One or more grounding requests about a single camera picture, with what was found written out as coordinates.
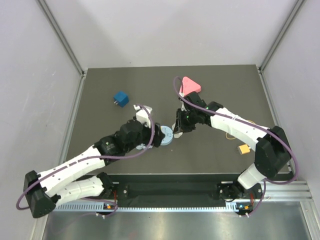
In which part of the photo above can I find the yellow charger on cable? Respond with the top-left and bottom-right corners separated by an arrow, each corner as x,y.
237,144 -> 251,155

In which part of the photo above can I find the blue cube plug adapter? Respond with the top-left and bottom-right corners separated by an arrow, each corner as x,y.
113,91 -> 129,108

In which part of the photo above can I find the aluminium frame post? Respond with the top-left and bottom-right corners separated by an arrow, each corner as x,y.
257,0 -> 306,74
36,0 -> 85,77

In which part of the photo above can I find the yellow coiled cable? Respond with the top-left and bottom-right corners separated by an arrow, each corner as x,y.
225,121 -> 256,140

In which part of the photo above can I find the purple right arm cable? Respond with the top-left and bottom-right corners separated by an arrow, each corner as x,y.
173,76 -> 299,218

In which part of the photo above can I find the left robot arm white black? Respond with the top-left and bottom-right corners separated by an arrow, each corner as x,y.
23,119 -> 166,219

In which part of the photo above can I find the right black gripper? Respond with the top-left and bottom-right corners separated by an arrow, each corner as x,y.
174,108 -> 198,135

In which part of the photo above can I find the light blue round socket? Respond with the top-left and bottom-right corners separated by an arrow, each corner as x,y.
160,125 -> 174,146

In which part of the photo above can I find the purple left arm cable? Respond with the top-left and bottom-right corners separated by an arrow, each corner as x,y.
15,104 -> 156,221

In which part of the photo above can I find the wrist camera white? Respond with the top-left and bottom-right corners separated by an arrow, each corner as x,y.
133,104 -> 153,128
178,92 -> 186,112

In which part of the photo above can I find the white square charger plug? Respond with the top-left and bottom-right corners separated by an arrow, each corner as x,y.
173,132 -> 183,139

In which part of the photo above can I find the right aluminium frame post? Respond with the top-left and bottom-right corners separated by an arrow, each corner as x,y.
257,0 -> 306,74

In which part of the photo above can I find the pink triangular power strip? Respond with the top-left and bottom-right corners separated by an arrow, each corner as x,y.
179,76 -> 202,96

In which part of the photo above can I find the left aluminium frame post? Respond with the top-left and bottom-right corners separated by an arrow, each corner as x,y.
36,0 -> 85,77

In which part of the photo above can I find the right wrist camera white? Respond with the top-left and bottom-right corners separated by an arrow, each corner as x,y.
178,92 -> 186,112

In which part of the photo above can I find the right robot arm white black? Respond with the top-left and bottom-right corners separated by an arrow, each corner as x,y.
172,91 -> 292,198

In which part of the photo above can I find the grey slotted cable duct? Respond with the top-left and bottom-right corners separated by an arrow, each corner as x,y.
53,201 -> 253,213

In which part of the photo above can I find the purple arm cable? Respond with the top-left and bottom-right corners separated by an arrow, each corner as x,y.
173,76 -> 299,218
15,104 -> 156,221

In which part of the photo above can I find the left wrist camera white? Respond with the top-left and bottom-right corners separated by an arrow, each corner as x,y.
133,104 -> 153,128

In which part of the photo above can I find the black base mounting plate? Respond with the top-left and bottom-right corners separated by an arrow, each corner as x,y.
108,174 -> 262,206

